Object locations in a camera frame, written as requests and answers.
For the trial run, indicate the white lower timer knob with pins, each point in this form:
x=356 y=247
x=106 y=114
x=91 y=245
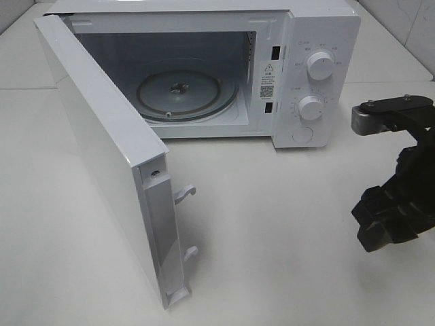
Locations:
x=310 y=107

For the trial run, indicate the round door release button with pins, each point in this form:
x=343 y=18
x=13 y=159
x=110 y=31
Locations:
x=303 y=135

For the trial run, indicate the white microwave door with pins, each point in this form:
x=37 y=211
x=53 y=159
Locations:
x=125 y=155

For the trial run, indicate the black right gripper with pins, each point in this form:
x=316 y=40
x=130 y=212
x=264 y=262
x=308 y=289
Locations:
x=383 y=220

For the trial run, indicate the white warning label sticker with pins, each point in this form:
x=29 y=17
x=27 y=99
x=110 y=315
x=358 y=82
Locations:
x=270 y=77

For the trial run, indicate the white microwave oven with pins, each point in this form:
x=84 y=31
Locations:
x=131 y=40

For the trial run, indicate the white upper power knob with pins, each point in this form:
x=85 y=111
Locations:
x=320 y=65

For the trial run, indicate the glass microwave turntable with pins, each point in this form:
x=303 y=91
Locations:
x=184 y=95

